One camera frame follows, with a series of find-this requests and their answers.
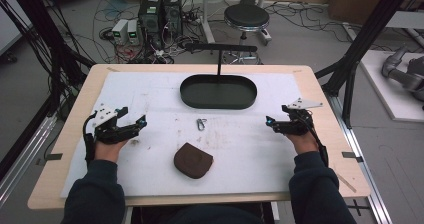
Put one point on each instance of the black T-shaped stand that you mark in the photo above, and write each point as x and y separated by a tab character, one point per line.
219	48

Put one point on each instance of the silver metal carabiner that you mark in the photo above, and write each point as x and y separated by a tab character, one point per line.
201	124

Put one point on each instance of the grey power supply unit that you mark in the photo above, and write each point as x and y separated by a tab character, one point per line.
120	31
133	32

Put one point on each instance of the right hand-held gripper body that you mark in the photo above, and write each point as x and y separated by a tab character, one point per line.
298	125

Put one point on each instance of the person's lap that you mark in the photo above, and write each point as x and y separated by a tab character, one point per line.
216	215

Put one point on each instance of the white floor board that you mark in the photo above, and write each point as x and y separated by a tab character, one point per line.
386	94

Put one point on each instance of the brown cardboard box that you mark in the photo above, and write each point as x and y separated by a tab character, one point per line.
361	2

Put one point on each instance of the black computer tower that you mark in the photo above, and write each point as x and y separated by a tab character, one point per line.
172	12
150	20

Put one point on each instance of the black round stool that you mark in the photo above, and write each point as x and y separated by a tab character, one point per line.
246	16

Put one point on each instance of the white table mat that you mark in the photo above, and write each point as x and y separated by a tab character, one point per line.
233	157

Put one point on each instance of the aluminium rail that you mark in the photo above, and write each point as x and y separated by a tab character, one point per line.
23	160
363	170

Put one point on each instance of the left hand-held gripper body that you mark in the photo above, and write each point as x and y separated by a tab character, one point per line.
106	132

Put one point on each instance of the brown leather pouch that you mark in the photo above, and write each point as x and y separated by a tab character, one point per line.
192	161

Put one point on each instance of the person's left hand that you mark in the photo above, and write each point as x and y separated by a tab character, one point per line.
108	150

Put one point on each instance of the person's right hand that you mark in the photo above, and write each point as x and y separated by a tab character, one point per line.
304	144

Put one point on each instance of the dark tape strip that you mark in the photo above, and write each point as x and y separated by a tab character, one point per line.
351	156
53	157

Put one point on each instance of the black oval tray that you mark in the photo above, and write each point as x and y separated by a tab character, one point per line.
218	94

